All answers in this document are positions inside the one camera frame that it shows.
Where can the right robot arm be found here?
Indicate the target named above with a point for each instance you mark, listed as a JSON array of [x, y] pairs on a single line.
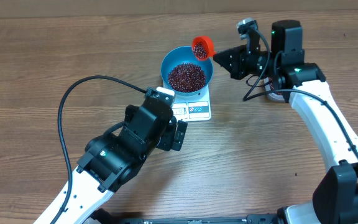
[[303, 86]]

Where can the red beans in scoop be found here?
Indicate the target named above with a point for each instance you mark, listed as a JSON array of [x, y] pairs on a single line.
[[199, 51]]

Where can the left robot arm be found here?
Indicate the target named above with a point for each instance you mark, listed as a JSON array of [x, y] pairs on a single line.
[[114, 158]]

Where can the orange measuring scoop blue handle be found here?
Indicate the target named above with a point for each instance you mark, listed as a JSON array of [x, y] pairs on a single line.
[[208, 45]]

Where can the blue bowl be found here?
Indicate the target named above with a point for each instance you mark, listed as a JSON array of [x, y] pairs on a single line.
[[180, 55]]

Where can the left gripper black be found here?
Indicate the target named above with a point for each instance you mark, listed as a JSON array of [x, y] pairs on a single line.
[[166, 143]]

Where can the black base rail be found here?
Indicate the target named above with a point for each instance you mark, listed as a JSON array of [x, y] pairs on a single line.
[[197, 220]]

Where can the white kitchen scale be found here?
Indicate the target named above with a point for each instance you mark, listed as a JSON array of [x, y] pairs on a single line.
[[194, 106]]

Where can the clear plastic container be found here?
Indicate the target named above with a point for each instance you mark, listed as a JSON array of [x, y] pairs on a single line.
[[276, 97]]

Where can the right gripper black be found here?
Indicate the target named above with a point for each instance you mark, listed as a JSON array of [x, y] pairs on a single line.
[[240, 70]]

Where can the red beans in bowl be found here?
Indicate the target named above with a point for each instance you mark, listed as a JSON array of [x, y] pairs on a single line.
[[187, 78]]

